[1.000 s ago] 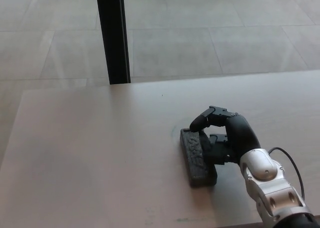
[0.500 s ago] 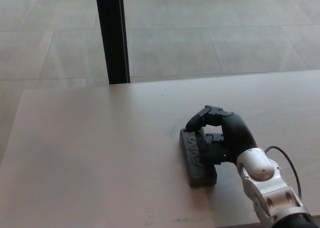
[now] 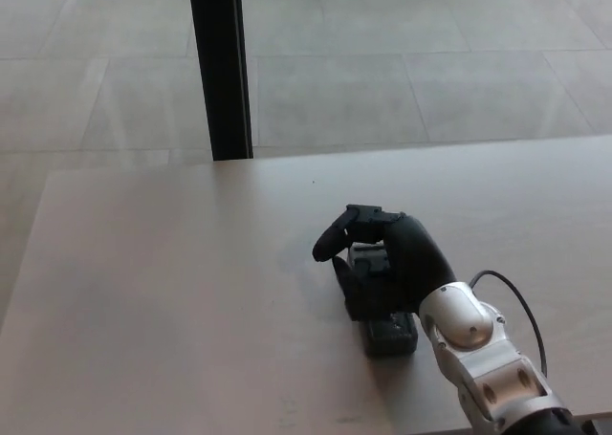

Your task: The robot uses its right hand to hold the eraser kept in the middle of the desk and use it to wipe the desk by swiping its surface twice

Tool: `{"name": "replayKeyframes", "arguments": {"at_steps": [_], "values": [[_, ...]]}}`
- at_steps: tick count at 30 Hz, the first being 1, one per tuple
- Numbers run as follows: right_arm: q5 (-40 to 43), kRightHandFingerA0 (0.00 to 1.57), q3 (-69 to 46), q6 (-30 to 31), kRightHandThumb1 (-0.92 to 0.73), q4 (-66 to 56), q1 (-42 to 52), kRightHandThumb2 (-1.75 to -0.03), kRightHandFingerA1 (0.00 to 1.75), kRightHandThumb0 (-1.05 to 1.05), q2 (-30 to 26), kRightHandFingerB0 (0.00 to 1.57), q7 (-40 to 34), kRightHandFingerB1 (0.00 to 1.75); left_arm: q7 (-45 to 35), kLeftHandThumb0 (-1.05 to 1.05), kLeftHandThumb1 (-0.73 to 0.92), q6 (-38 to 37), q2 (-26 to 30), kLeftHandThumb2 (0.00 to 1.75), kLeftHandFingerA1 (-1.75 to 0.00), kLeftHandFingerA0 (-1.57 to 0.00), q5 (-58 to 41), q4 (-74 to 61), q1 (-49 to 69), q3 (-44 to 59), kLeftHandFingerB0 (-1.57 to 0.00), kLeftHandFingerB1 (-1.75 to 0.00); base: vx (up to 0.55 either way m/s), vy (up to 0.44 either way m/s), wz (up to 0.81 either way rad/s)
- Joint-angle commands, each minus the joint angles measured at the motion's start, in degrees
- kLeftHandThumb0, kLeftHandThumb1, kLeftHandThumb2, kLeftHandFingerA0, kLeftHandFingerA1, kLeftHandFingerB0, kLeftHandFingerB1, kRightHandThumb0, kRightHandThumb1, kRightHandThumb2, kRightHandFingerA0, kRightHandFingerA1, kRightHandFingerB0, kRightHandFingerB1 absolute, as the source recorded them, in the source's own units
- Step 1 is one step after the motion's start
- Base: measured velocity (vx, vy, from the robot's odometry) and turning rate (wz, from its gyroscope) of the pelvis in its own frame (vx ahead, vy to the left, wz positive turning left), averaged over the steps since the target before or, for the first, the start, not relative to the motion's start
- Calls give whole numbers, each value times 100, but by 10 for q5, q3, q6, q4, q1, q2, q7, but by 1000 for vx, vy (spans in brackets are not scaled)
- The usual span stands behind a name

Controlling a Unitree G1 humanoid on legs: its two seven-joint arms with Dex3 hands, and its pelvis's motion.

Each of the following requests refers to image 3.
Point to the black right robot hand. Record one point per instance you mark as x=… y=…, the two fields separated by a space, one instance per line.
x=406 y=272

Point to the dark grey rectangular board eraser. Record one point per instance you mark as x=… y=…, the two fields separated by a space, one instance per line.
x=389 y=334

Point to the black metal post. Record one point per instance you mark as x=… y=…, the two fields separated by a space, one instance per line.
x=221 y=71

